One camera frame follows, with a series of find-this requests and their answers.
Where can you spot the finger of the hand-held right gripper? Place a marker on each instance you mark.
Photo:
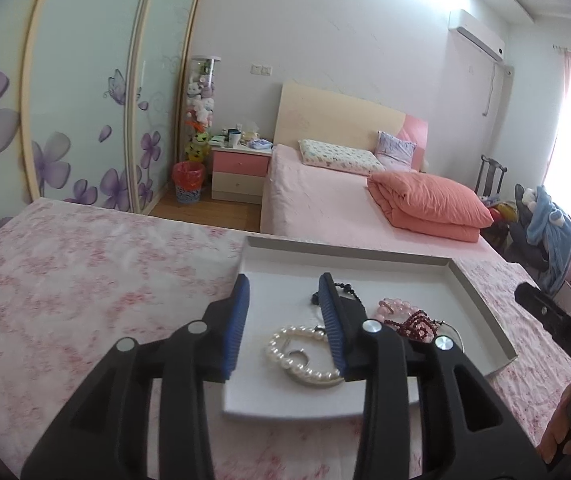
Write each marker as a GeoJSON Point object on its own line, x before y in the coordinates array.
{"type": "Point", "coordinates": [538, 305]}

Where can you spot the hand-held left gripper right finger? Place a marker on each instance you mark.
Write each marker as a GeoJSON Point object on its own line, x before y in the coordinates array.
{"type": "Point", "coordinates": [333, 330]}

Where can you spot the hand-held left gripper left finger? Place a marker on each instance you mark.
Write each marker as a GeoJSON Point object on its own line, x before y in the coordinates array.
{"type": "Point", "coordinates": [238, 330]}

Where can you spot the white shallow tray box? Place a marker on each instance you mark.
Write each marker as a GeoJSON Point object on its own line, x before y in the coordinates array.
{"type": "Point", "coordinates": [285, 290]}

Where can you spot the person's right hand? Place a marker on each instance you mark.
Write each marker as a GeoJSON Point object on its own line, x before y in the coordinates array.
{"type": "Point", "coordinates": [563, 420]}

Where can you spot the grey office chair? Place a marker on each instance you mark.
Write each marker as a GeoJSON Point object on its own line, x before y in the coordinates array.
{"type": "Point", "coordinates": [525, 240]}

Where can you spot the blue plush garment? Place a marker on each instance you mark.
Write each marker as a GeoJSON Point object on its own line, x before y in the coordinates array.
{"type": "Point", "coordinates": [555, 230]}

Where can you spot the yellow and red toys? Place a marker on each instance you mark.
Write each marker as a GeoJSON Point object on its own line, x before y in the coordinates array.
{"type": "Point", "coordinates": [503, 208]}

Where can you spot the white plush toy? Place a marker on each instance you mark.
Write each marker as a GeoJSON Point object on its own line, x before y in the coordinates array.
{"type": "Point", "coordinates": [530, 199]}

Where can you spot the pink bed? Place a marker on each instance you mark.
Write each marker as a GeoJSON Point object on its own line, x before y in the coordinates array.
{"type": "Point", "coordinates": [315, 200]}

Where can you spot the dark wooden chair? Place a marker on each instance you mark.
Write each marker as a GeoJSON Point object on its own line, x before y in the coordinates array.
{"type": "Point", "coordinates": [490, 175]}

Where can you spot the folded pink quilt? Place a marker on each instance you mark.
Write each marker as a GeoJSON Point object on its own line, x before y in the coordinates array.
{"type": "Point", "coordinates": [430, 205]}

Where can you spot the floral bed sheet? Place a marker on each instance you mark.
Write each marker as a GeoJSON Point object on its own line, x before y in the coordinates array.
{"type": "Point", "coordinates": [90, 285]}

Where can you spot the pink and beige nightstand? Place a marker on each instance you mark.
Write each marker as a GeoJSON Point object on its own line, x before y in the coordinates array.
{"type": "Point", "coordinates": [238, 175]}

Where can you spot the red trash bin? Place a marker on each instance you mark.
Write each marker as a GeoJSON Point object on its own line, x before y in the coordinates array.
{"type": "Point", "coordinates": [188, 182]}

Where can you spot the floral pillow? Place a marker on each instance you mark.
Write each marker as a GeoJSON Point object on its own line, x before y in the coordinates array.
{"type": "Point", "coordinates": [338, 156]}

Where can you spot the green box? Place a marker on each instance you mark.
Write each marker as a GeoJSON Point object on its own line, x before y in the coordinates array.
{"type": "Point", "coordinates": [218, 141]}

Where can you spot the purple cushion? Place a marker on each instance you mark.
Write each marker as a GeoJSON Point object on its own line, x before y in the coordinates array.
{"type": "Point", "coordinates": [395, 150]}

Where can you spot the mug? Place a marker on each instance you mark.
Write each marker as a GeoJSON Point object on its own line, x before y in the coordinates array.
{"type": "Point", "coordinates": [234, 139]}

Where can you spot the beige and pink headboard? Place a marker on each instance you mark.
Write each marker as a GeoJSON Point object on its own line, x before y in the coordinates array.
{"type": "Point", "coordinates": [325, 115]}

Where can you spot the white air conditioner pipe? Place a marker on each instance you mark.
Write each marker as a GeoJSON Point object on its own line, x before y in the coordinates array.
{"type": "Point", "coordinates": [490, 90]}

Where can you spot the plush toy display tower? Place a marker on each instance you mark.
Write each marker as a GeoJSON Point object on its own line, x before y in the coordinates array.
{"type": "Point", "coordinates": [201, 105]}

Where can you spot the white air conditioner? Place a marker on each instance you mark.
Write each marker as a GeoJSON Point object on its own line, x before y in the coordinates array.
{"type": "Point", "coordinates": [478, 35]}

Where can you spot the sliding wardrobe with purple flowers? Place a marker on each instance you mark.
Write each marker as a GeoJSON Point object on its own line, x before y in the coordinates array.
{"type": "Point", "coordinates": [80, 85]}

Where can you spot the white wall socket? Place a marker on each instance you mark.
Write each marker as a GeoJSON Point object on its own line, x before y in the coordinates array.
{"type": "Point", "coordinates": [260, 70]}

